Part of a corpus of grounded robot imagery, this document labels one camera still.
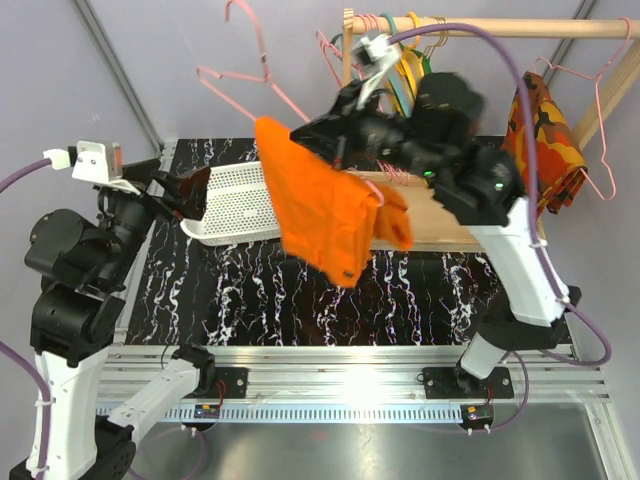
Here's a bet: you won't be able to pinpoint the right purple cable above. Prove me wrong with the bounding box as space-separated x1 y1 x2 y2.
389 22 612 366

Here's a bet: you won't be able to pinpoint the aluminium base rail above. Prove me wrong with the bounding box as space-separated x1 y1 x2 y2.
97 343 611 424

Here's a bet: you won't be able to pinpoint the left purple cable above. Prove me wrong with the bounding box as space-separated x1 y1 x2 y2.
0 157 56 480

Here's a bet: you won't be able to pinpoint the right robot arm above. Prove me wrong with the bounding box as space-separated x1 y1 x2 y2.
290 72 580 398

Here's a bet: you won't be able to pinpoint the pink wire hanger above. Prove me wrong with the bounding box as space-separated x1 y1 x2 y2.
196 0 386 207
534 16 633 202

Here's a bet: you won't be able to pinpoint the camouflage orange trousers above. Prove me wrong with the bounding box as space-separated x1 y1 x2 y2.
502 72 586 214

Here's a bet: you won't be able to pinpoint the white perforated plastic basket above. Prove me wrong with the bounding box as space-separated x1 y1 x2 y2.
180 161 280 247

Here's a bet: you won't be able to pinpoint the green plastic hanger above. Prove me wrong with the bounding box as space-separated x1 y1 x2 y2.
404 44 435 77

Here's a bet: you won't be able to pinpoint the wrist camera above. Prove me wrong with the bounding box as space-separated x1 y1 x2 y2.
43 140 123 185
352 34 401 110

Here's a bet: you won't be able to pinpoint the purple cable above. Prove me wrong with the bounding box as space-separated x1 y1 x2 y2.
389 22 612 366
0 157 56 480

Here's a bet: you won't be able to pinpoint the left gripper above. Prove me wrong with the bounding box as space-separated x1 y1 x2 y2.
97 156 211 287

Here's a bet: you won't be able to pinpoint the wooden clothes rack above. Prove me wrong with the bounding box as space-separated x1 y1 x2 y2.
340 8 640 254

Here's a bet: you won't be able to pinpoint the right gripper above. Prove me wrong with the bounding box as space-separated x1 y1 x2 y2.
292 80 445 185

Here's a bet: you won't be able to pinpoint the pink wire hangers bunch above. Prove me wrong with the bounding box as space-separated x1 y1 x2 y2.
316 14 416 185

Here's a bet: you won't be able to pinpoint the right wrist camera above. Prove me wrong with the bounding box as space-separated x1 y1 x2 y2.
352 34 401 110

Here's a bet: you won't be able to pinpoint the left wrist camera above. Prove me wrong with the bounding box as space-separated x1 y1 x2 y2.
43 140 123 185

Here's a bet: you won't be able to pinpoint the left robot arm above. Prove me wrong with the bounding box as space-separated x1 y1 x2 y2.
9 159 217 479

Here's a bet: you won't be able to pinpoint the yellow plastic hanger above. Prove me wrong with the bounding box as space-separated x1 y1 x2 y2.
396 40 425 102

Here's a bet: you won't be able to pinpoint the teal plastic hanger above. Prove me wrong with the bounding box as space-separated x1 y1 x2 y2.
379 12 405 51

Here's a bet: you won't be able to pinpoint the aluminium corner frame post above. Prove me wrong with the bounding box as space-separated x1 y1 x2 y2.
67 0 177 216

